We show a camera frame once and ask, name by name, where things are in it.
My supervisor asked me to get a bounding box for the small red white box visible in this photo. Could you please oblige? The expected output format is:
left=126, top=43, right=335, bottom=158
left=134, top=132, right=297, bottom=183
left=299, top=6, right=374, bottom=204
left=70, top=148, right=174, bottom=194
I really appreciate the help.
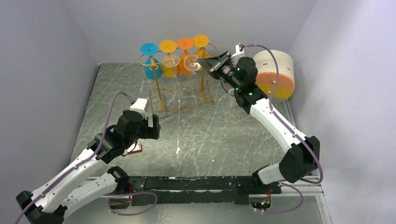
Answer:
left=126, top=143, right=142, bottom=154

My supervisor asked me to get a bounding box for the blue wine glass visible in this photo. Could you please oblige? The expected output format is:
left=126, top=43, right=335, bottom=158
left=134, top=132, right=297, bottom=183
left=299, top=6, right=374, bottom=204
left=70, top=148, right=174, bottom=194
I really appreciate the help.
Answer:
left=140, top=42, right=163, bottom=80

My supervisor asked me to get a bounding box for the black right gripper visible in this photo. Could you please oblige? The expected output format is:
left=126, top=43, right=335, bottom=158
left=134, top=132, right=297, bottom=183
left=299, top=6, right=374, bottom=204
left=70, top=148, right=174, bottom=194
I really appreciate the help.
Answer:
left=197, top=51, right=242, bottom=91

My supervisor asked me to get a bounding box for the yellow wine glass right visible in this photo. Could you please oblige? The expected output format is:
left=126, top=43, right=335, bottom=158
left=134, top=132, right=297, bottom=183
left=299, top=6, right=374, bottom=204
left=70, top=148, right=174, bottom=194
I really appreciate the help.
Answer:
left=193, top=35, right=211, bottom=61

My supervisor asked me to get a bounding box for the yellow wine glass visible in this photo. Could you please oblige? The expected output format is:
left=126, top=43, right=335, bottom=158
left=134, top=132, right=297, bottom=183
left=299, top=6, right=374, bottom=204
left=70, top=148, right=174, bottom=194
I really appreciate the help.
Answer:
left=160, top=40, right=180, bottom=78
left=193, top=35, right=211, bottom=61

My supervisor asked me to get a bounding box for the gold wire glass rack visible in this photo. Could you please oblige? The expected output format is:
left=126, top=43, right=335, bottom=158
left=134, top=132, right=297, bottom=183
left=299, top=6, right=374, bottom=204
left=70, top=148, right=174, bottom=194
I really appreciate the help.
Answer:
left=139, top=43, right=215, bottom=113

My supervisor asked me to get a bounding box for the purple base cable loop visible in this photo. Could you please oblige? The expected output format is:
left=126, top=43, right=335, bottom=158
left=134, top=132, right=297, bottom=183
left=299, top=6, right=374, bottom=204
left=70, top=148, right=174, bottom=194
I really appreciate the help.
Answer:
left=107, top=191, right=158, bottom=217

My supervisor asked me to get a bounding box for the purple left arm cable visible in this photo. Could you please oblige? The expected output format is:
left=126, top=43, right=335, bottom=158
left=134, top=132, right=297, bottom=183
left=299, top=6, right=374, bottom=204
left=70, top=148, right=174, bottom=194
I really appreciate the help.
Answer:
left=14, top=91, right=135, bottom=224

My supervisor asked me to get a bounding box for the clear wine glass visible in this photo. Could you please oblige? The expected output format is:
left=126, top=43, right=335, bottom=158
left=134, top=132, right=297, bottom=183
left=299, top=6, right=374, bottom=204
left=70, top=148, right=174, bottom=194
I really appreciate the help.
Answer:
left=163, top=53, right=184, bottom=98
left=184, top=55, right=201, bottom=91

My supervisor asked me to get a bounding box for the yellow wine glass left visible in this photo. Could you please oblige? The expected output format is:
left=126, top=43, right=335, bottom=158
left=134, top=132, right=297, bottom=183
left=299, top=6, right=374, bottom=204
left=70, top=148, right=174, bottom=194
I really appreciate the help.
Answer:
left=160, top=40, right=180, bottom=78

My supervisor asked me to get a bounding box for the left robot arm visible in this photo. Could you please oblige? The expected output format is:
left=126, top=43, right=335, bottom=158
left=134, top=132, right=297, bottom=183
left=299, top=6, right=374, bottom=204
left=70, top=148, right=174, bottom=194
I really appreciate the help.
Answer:
left=16, top=109, right=161, bottom=224

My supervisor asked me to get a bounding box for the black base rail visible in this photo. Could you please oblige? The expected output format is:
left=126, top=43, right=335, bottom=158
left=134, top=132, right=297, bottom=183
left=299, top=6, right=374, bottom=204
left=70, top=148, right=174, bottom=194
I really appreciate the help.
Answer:
left=114, top=176, right=281, bottom=206

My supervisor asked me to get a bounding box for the orange wine glass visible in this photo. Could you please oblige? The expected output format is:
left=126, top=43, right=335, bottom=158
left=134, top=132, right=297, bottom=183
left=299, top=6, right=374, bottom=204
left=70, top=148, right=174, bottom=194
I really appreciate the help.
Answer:
left=177, top=37, right=194, bottom=76

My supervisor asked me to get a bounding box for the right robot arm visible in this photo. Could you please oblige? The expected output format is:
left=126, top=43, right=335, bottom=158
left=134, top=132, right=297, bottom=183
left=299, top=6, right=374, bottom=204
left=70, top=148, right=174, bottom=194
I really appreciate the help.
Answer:
left=198, top=51, right=324, bottom=193

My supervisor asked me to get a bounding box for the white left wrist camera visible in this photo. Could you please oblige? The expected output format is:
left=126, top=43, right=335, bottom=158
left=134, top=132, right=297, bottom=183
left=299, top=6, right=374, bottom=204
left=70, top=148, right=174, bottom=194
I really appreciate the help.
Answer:
left=129, top=98, right=149, bottom=119

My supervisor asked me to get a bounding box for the round beige drawer cabinet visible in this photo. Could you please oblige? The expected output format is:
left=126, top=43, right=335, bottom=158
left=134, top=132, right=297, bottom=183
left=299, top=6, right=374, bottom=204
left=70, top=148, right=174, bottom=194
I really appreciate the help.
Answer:
left=253, top=50, right=295, bottom=105

